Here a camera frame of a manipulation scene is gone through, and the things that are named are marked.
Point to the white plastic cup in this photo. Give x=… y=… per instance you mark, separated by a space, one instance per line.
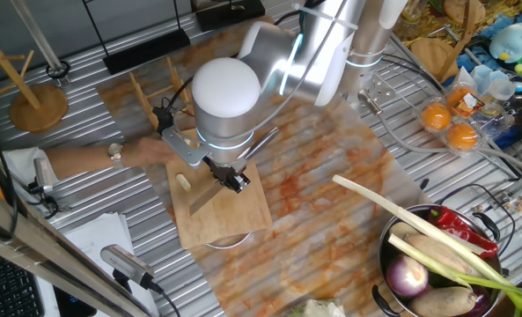
x=480 y=77
x=502 y=89

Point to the yellow dried pasta bag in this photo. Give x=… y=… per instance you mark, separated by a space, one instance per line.
x=502 y=9

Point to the marble pattern table mat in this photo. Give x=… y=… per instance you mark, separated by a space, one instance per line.
x=309 y=154

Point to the pale potato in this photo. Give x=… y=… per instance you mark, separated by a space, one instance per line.
x=401 y=229

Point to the short cut scallion piece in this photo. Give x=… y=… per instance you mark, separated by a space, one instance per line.
x=183 y=182

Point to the white paper stack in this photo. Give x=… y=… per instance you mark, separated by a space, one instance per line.
x=97 y=233

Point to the black keyboard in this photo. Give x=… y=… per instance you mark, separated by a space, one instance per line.
x=5 y=290

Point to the long green scallion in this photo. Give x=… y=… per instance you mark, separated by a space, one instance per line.
x=375 y=199
x=419 y=255

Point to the brown sweet potato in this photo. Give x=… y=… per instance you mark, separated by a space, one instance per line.
x=441 y=253
x=441 y=301

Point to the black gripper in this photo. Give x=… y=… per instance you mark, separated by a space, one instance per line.
x=227 y=174

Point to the black smartphone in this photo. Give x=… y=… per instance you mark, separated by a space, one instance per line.
x=73 y=306

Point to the steel cleaver knife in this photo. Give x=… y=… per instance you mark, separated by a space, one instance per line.
x=205 y=198

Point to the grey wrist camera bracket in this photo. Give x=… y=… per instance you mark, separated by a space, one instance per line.
x=186 y=152

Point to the silver tripod pole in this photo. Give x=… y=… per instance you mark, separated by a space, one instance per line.
x=37 y=35

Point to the white shirt sleeve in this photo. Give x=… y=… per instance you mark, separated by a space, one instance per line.
x=23 y=167

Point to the purple eggplant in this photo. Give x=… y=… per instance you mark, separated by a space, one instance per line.
x=480 y=304

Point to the pale green cabbage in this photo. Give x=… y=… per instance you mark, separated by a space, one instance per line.
x=318 y=309

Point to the light blue plush toy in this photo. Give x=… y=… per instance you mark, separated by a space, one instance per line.
x=509 y=44

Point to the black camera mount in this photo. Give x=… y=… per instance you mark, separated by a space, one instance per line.
x=45 y=202

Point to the clear glass jar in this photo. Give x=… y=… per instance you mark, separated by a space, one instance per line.
x=412 y=13

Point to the wooden mug tree stand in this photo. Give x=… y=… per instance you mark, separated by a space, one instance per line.
x=38 y=110
x=430 y=55

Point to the bare person hand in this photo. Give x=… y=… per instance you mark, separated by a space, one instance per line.
x=148 y=152

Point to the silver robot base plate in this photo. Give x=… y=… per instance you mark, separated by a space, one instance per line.
x=386 y=90

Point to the wooden peg knife rack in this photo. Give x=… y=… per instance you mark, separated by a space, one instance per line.
x=144 y=101

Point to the purple onion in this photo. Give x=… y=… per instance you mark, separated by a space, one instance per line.
x=406 y=277

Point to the silver depth camera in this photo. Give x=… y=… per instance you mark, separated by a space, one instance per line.
x=126 y=263
x=43 y=175

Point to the aluminium frame beam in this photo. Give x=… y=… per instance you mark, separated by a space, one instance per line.
x=23 y=235

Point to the small black object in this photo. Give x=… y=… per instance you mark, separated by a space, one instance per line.
x=424 y=184

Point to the clear plastic fruit container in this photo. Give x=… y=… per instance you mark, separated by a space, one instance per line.
x=485 y=123

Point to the orange fruit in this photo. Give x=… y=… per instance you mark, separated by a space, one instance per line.
x=461 y=137
x=456 y=99
x=435 y=116

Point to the red pepper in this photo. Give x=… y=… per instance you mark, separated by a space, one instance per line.
x=454 y=222

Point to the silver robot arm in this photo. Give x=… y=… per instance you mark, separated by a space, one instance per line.
x=230 y=97

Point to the wooden cutting board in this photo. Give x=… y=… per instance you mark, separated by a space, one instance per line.
x=238 y=211

